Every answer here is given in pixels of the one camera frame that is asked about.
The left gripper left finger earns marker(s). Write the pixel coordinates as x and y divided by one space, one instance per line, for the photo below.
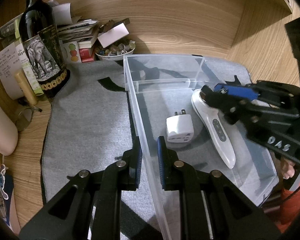
132 169

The fruit picture card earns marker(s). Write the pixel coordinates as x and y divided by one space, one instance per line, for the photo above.
71 52

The white plug adapter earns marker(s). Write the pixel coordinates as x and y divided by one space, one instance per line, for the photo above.
179 127

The grey felt mat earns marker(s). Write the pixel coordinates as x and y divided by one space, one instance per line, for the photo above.
97 115

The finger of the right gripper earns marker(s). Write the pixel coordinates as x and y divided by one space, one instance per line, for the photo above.
227 104
236 90

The white handwritten note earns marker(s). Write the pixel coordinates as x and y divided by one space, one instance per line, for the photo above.
9 64

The green white box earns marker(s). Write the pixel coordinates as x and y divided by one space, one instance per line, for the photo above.
25 63

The bowl of marbles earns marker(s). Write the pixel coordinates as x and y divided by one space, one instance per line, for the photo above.
116 51

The beige rounded object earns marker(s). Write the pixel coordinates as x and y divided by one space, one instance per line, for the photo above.
8 134

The white paper card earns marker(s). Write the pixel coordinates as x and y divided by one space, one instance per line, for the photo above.
113 35

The white handheld massager device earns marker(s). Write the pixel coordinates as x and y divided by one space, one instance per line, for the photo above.
209 117

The dark wine bottle elephant label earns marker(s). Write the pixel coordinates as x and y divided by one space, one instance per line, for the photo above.
41 44

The stack of papers and books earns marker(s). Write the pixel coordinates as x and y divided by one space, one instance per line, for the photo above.
75 28

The beige cylinder tube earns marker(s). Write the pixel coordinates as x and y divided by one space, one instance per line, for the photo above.
23 83

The clear plastic storage box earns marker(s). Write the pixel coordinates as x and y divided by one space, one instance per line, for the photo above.
160 88

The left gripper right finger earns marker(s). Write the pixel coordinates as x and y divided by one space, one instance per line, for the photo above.
166 159

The person's hand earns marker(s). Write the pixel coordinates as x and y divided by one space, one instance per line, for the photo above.
287 168

